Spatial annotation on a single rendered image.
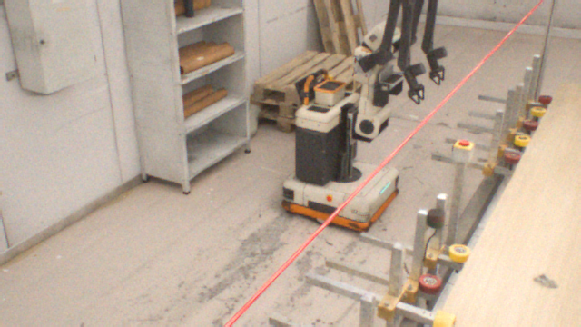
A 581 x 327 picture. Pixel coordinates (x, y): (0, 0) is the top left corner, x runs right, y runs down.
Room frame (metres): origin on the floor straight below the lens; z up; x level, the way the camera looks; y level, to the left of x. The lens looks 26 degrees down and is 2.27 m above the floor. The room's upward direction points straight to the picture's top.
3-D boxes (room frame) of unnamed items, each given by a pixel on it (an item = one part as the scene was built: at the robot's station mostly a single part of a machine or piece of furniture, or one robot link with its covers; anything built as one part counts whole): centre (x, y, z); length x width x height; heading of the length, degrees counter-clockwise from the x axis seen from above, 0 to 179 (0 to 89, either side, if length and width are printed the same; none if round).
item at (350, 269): (1.92, -0.34, 0.84); 0.43 x 0.03 x 0.04; 61
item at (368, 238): (2.12, -0.49, 0.84); 0.43 x 0.03 x 0.04; 61
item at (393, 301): (1.65, -0.34, 0.95); 0.14 x 0.06 x 0.05; 151
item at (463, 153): (2.33, -0.72, 1.18); 0.07 x 0.07 x 0.08; 61
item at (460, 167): (2.34, -0.72, 0.93); 0.05 x 0.05 x 0.45; 61
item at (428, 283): (1.82, -0.51, 0.85); 0.08 x 0.08 x 0.11
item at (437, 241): (2.11, -0.60, 0.87); 0.04 x 0.04 x 0.48; 61
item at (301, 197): (3.91, -0.37, 0.16); 0.67 x 0.64 x 0.25; 61
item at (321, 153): (3.95, -0.29, 0.59); 0.55 x 0.34 x 0.83; 151
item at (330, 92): (3.97, -0.27, 0.87); 0.23 x 0.15 x 0.11; 151
